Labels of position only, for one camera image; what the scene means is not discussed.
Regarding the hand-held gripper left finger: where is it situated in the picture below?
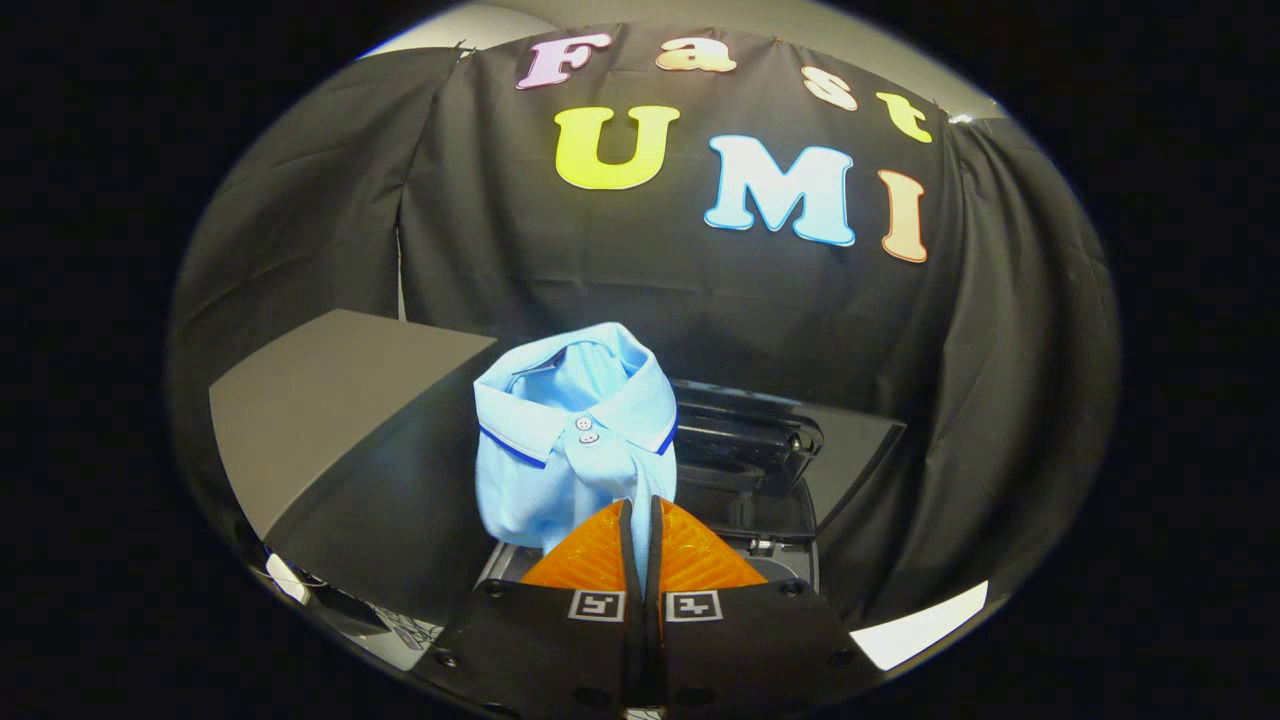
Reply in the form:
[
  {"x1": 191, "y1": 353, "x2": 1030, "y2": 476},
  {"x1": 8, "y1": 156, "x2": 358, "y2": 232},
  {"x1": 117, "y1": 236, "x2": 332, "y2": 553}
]
[{"x1": 412, "y1": 498, "x2": 642, "y2": 719}]

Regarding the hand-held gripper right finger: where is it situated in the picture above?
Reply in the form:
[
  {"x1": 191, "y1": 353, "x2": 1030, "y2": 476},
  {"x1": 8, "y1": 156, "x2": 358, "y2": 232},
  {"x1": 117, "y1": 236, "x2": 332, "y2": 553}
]
[{"x1": 645, "y1": 495, "x2": 887, "y2": 716}]

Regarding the grey washing machine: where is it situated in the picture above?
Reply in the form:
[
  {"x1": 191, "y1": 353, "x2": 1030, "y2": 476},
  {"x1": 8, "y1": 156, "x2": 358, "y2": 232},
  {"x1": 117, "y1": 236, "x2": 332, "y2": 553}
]
[{"x1": 480, "y1": 480, "x2": 823, "y2": 601}]

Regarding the light blue polo shirt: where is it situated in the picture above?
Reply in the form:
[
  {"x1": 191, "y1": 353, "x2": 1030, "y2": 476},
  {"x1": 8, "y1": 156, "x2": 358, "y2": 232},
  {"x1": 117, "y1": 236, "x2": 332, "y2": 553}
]
[{"x1": 473, "y1": 322, "x2": 681, "y2": 591}]

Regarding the black washing machine lid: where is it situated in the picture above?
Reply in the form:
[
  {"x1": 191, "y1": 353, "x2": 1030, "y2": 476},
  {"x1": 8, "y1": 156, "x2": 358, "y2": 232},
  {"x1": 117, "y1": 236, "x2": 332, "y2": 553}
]
[{"x1": 672, "y1": 378, "x2": 907, "y2": 546}]

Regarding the white flat board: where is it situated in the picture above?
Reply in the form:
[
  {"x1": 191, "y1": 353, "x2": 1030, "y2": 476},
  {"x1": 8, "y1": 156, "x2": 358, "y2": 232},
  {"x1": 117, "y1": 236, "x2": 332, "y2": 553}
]
[{"x1": 850, "y1": 580, "x2": 991, "y2": 672}]

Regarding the small white box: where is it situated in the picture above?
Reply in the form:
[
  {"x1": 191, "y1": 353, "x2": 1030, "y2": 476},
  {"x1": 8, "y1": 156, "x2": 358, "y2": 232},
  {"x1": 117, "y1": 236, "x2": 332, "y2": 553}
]
[{"x1": 264, "y1": 552, "x2": 313, "y2": 607}]

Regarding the grey cabinet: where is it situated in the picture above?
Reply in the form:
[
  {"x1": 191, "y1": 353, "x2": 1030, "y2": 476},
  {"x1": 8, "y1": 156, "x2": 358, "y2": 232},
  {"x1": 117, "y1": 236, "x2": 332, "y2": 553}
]
[{"x1": 208, "y1": 308, "x2": 501, "y2": 629}]

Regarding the black backdrop cloth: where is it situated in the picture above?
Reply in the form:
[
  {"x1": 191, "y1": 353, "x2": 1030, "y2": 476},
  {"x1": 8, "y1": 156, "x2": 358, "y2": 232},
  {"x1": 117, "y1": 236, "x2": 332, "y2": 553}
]
[{"x1": 168, "y1": 22, "x2": 1121, "y2": 626}]

